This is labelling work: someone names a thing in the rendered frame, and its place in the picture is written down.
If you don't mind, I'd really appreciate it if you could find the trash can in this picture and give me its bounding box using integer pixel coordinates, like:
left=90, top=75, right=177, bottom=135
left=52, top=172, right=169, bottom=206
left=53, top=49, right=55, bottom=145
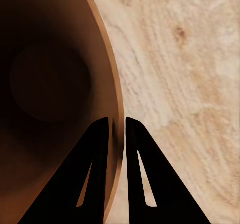
left=0, top=0, right=126, bottom=224

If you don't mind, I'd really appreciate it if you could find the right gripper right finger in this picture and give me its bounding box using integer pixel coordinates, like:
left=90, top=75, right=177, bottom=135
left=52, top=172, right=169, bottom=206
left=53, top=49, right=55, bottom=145
left=125, top=117, right=211, bottom=224

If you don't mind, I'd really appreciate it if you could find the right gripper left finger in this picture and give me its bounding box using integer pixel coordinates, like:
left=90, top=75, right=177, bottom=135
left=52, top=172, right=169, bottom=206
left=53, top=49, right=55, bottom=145
left=18, top=117, right=109, bottom=224

